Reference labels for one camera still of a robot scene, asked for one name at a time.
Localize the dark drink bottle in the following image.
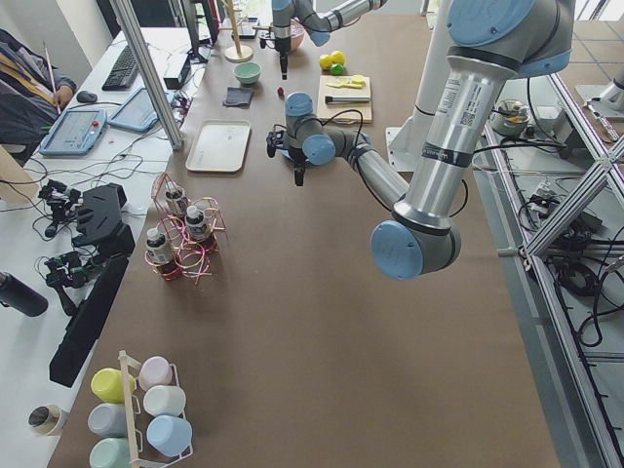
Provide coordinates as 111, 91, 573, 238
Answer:
184, 205, 210, 242
145, 227, 177, 280
165, 181, 188, 216

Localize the yellow plastic knife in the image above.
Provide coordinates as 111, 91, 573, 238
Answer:
326, 79, 366, 89

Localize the dark drink bottle lower right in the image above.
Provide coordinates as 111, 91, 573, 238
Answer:
145, 227, 177, 280

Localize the white wire cup rack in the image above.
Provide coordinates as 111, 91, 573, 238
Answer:
118, 350, 194, 467

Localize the blue teach pendant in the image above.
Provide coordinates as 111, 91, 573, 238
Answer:
107, 87, 159, 134
39, 109, 107, 156

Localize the dark drink bottle lower left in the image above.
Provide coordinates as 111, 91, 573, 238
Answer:
184, 205, 210, 242

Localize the pink bowl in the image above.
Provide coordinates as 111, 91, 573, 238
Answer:
291, 19, 306, 52

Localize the steel muddler black tip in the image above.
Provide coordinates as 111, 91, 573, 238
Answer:
325, 96, 371, 104

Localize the white cup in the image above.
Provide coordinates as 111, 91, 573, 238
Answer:
143, 385, 186, 416

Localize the yellow lemon near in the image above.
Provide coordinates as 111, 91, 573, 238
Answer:
318, 55, 333, 70

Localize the copper wire bottle rack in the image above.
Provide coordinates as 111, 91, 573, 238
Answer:
144, 173, 226, 282

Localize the cream rabbit tray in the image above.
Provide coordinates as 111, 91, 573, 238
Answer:
185, 119, 251, 174

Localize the green lime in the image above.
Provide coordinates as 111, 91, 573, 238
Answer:
330, 63, 344, 76

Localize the seated person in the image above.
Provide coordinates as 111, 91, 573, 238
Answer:
1, 29, 77, 146

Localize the grey cup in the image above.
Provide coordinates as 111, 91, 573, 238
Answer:
87, 403, 127, 438

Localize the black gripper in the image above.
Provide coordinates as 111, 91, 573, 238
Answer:
289, 147, 306, 186
274, 36, 291, 80

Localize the mint cup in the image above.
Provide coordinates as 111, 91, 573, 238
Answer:
89, 438, 131, 468

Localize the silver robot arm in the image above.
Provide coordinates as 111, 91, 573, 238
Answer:
267, 1, 574, 280
270, 0, 387, 80

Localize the yellow lemon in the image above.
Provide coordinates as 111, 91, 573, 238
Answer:
330, 50, 346, 65
318, 55, 333, 70

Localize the black water bottle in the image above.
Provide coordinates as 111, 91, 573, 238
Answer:
1, 272, 48, 317

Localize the green bowl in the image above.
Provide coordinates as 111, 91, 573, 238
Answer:
233, 61, 261, 85

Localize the yellow lemon far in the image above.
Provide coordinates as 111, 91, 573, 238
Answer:
330, 50, 346, 65

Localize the dark drink bottle upper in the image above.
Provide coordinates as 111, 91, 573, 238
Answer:
165, 181, 188, 216

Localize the black computer mouse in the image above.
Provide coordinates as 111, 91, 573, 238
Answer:
76, 91, 98, 103

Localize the wooden cutting board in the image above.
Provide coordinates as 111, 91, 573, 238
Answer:
317, 74, 372, 123

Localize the blue teach pendant far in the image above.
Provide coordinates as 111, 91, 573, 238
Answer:
107, 87, 159, 134

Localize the pink cup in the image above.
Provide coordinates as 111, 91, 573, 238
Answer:
138, 356, 174, 391

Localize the lemon half upper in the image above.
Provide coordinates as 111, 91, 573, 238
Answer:
351, 75, 366, 86

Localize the grey folded cloth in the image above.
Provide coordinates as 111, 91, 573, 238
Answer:
222, 87, 254, 107

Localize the blue teach pendant near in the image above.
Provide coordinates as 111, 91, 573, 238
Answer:
39, 109, 107, 156

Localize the yellow cup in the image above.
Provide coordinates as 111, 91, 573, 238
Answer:
90, 368, 125, 404

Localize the black keyboard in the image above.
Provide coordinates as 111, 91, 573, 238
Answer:
101, 46, 138, 92

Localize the blue cup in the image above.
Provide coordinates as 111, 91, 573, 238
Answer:
146, 415, 192, 457

